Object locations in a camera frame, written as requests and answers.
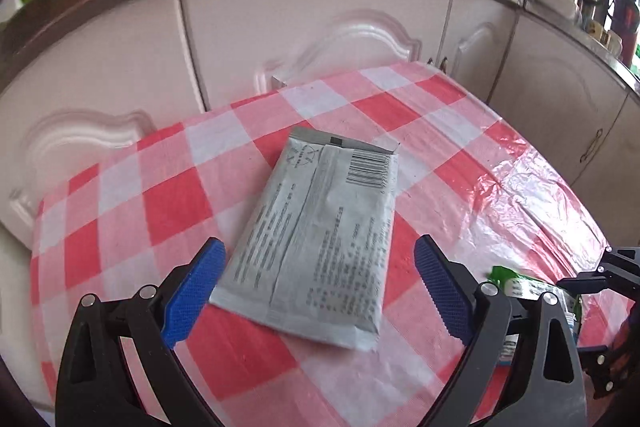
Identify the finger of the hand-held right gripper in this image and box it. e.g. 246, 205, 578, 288
574, 331, 640, 401
556, 246, 640, 297

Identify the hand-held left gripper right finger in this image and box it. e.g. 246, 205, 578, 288
413, 234, 589, 427

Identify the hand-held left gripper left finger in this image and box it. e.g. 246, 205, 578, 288
56, 237, 227, 427

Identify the green white snack packet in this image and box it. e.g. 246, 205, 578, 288
486, 265, 582, 366

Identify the red steel thermos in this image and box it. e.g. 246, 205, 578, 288
611, 0, 640, 68

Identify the white kitchen cabinet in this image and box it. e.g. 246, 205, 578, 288
0, 0, 640, 408

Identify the grey foil pouch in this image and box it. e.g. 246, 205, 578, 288
208, 125, 400, 353

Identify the red white checked plastic tablecloth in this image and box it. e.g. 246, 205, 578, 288
28, 61, 637, 427

